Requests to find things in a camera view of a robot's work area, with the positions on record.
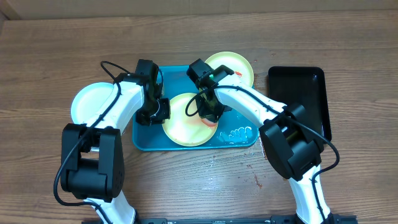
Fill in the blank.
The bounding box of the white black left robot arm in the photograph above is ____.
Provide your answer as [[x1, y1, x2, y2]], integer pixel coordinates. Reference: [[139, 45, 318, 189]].
[[53, 59, 170, 223]]

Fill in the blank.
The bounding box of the black plastic tray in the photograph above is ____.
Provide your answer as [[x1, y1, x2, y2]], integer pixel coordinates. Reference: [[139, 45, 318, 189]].
[[268, 66, 332, 141]]

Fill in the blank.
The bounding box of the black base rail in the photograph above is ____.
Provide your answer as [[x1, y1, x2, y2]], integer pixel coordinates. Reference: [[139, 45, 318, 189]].
[[81, 214, 358, 224]]

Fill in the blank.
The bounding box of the pink green sponge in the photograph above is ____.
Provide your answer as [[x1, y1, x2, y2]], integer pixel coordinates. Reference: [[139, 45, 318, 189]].
[[201, 118, 218, 127]]

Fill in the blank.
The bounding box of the teal plastic tray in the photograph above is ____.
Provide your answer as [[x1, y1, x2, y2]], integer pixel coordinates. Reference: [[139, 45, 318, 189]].
[[132, 65, 259, 151]]

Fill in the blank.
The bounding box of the light blue plate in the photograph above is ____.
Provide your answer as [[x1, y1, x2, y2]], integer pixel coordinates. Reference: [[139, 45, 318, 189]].
[[70, 82, 113, 124]]

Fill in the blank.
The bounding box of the yellow-green plate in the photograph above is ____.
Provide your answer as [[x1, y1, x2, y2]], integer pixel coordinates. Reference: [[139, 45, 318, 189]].
[[162, 93, 218, 147], [205, 52, 254, 86]]

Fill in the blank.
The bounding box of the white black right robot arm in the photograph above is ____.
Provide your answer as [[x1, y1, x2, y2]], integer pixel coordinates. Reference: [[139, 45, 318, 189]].
[[187, 59, 332, 223]]

